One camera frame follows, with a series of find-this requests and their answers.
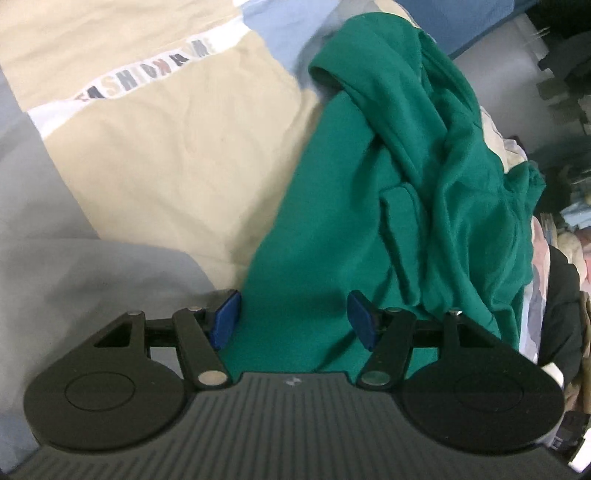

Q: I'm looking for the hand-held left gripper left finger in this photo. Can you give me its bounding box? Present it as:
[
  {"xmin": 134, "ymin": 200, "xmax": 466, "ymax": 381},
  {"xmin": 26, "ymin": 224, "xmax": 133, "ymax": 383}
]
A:
[{"xmin": 78, "ymin": 290, "xmax": 243, "ymax": 391}]

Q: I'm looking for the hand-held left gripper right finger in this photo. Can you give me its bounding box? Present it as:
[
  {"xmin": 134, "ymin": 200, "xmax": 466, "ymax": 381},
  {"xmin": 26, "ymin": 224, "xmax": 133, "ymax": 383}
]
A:
[{"xmin": 346, "ymin": 290, "xmax": 504, "ymax": 391}]

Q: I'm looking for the green hoodie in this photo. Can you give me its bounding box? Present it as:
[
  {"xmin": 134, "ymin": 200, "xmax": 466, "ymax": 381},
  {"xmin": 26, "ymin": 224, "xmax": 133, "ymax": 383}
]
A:
[{"xmin": 242, "ymin": 13, "xmax": 546, "ymax": 374}]

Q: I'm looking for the white fleece blanket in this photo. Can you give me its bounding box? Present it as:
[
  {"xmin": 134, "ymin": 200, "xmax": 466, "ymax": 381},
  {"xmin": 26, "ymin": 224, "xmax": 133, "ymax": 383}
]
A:
[{"xmin": 542, "ymin": 364, "xmax": 565, "ymax": 389}]

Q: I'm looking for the patchwork duvet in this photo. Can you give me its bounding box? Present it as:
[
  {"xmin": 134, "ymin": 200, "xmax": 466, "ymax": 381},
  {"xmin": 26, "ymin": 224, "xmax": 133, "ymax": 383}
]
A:
[{"xmin": 0, "ymin": 0, "xmax": 555, "ymax": 462}]

